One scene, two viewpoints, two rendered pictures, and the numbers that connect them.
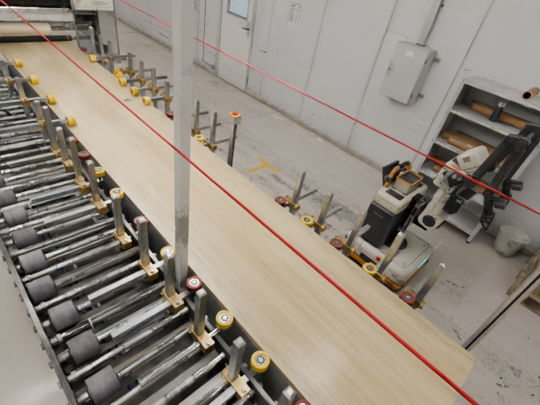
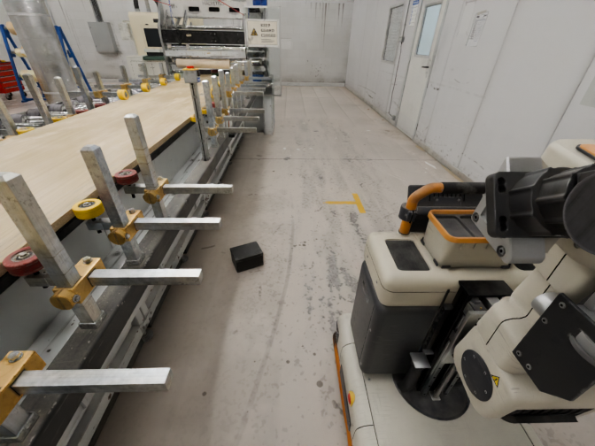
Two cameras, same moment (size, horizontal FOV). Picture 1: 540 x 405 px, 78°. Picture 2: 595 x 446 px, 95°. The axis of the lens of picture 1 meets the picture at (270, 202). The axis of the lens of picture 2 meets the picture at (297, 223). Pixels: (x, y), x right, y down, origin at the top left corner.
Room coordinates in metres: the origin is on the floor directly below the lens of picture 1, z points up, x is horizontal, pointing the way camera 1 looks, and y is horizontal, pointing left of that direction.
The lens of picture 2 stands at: (1.72, -1.27, 1.35)
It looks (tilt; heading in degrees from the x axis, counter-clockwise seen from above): 34 degrees down; 48
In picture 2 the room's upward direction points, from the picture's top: 1 degrees clockwise
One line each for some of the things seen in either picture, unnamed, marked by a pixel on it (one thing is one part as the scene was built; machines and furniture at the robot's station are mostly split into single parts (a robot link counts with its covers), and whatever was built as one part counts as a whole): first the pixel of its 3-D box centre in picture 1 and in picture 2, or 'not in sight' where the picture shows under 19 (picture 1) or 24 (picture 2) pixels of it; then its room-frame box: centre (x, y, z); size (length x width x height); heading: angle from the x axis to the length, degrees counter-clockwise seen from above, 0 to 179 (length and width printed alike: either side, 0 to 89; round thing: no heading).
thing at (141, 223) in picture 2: (322, 218); (156, 224); (1.87, -0.39, 0.83); 0.43 x 0.03 x 0.04; 141
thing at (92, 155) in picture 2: (321, 221); (119, 219); (1.77, -0.36, 0.87); 0.04 x 0.04 x 0.48; 51
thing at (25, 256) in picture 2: (333, 247); (34, 271); (1.55, -0.46, 0.85); 0.08 x 0.08 x 0.11
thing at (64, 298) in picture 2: (345, 245); (79, 282); (1.63, -0.54, 0.83); 0.14 x 0.06 x 0.05; 51
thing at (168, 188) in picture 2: (297, 198); (180, 188); (2.02, -0.19, 0.84); 0.43 x 0.03 x 0.04; 141
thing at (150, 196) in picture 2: (291, 203); (157, 190); (1.95, -0.15, 0.84); 0.14 x 0.06 x 0.05; 51
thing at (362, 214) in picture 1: (351, 239); (60, 268); (1.61, -0.56, 0.90); 0.04 x 0.04 x 0.48; 51
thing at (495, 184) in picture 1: (505, 169); not in sight; (2.01, -1.43, 1.40); 0.11 x 0.06 x 0.43; 140
